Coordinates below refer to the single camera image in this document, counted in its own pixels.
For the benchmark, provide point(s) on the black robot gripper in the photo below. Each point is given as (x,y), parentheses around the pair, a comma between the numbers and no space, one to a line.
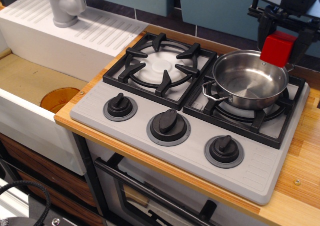
(287,14)

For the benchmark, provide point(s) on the red wooden cube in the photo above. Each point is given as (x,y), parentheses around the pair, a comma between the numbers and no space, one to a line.
(277,48)

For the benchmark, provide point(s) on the stainless steel pan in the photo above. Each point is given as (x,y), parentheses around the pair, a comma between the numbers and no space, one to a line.
(243,80)

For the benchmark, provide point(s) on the black right stove knob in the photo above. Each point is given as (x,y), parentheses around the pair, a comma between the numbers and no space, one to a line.
(224,152)

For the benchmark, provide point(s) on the black stove knob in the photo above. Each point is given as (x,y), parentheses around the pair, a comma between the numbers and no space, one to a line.
(168,128)
(224,152)
(120,108)

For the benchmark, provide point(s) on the grey toy stove top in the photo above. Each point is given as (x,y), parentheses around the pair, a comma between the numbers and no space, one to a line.
(254,178)

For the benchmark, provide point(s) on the black middle stove knob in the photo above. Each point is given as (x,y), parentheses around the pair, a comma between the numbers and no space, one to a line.
(168,128)

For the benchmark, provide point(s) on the black left stove knob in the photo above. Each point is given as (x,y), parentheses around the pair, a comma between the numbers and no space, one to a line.
(120,108)

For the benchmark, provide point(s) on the black right burner grate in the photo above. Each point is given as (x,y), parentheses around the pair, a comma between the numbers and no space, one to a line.
(273,126)

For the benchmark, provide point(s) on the black burner grate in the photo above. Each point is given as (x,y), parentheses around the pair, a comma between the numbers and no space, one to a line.
(161,70)
(273,126)

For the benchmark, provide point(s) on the black left burner grate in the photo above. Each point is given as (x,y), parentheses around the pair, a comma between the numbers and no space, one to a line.
(161,70)

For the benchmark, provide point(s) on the grey toy faucet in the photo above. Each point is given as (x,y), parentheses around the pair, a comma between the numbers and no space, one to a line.
(66,12)

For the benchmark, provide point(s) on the toy oven door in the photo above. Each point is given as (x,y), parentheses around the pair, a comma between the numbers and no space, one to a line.
(148,212)

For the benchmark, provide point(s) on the orange plastic plate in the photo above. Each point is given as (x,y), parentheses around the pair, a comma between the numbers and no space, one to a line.
(56,99)

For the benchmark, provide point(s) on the white toy sink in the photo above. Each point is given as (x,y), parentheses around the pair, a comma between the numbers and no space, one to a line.
(37,57)

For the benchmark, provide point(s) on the wooden drawer front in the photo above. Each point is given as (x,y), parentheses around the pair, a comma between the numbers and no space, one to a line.
(69,193)

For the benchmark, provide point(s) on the black oven door handle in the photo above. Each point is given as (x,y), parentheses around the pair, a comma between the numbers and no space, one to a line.
(203,218)

